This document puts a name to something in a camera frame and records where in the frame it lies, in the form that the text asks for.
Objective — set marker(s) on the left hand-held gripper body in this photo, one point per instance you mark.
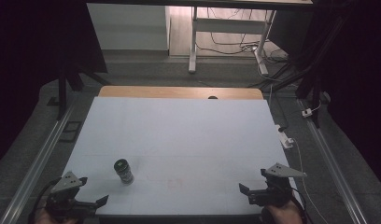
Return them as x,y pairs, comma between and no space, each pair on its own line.
65,186

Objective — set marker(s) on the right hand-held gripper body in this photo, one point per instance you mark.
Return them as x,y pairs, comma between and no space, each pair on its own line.
277,186

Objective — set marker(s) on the person's right hand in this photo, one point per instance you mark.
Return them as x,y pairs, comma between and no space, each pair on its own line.
282,214

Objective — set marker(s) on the person's left hand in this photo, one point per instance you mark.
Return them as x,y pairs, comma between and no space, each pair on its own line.
44,219

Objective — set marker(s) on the dark cylindrical can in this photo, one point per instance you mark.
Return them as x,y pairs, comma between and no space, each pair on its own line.
124,172

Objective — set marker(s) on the white power strip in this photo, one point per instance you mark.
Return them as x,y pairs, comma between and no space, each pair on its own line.
284,137

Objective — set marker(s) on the black floor socket plate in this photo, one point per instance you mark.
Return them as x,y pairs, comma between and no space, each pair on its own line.
70,130

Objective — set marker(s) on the small white adapter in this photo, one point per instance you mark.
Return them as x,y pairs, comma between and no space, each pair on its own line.
307,112

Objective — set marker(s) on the white table cover sheet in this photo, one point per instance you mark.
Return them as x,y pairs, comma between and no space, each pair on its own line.
179,140

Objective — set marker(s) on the black metal stand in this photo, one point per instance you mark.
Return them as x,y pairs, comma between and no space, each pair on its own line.
62,93
313,90

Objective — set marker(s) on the black table grommet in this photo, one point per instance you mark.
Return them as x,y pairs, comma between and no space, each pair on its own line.
212,97

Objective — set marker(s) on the dark curtain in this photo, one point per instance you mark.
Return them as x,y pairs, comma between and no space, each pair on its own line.
39,46

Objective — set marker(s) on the aluminium floor rail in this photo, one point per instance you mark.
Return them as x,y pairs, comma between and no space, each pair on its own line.
331,168
36,168

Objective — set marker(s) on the white desk frame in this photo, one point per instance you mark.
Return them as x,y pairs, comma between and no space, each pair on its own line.
229,26

